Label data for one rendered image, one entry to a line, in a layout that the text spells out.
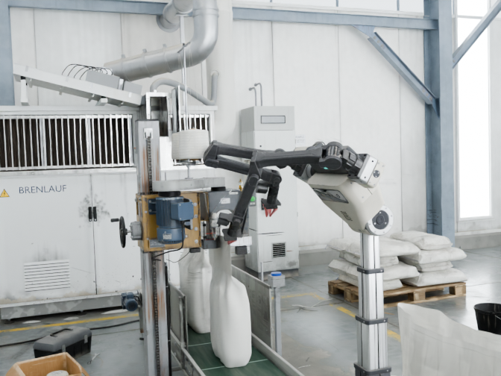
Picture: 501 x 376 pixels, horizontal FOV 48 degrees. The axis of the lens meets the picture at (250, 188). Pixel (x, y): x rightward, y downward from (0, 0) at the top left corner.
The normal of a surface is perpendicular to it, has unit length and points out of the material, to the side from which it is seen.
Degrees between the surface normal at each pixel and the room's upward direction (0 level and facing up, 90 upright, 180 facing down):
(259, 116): 90
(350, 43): 90
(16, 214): 90
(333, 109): 90
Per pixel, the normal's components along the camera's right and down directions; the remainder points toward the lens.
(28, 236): 0.33, 0.04
